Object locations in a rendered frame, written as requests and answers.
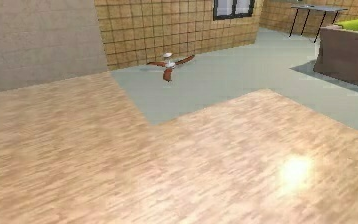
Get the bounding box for brown bladed ceiling fan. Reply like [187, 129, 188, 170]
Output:
[146, 52, 196, 83]

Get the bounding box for black framed window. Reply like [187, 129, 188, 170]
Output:
[213, 0, 256, 21]

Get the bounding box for grey table with black legs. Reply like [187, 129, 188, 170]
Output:
[288, 4, 349, 44]

